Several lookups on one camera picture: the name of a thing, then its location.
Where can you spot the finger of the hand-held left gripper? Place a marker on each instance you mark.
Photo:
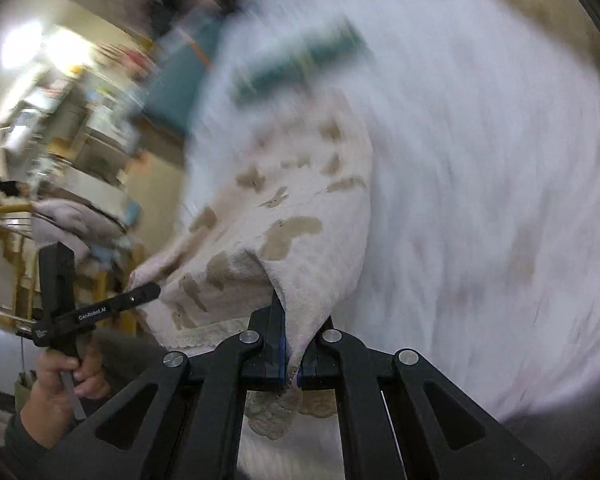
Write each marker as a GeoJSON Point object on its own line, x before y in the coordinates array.
{"type": "Point", "coordinates": [146, 292]}

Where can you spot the pink towel with brown patches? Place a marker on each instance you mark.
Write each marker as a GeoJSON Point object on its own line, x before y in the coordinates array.
{"type": "Point", "coordinates": [300, 240]}

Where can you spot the person's left hand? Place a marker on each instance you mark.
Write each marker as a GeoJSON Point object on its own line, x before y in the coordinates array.
{"type": "Point", "coordinates": [55, 395]}

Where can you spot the teal folded cloth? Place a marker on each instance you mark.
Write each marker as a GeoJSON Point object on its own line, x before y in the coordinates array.
{"type": "Point", "coordinates": [300, 57]}

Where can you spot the teal blue cloth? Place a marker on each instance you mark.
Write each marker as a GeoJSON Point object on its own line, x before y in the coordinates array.
{"type": "Point", "coordinates": [180, 80]}

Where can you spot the yellow wooden frame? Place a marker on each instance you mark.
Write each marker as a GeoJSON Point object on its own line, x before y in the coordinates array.
{"type": "Point", "coordinates": [10, 210]}

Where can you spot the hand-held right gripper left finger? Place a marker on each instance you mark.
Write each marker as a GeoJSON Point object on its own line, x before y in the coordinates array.
{"type": "Point", "coordinates": [278, 347]}

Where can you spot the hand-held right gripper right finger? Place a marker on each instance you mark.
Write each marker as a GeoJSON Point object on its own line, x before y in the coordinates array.
{"type": "Point", "coordinates": [310, 366]}

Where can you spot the white blanket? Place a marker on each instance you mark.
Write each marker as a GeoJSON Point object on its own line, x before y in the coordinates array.
{"type": "Point", "coordinates": [480, 200]}

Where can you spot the person's left forearm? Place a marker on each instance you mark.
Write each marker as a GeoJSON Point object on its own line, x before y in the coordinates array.
{"type": "Point", "coordinates": [25, 440]}

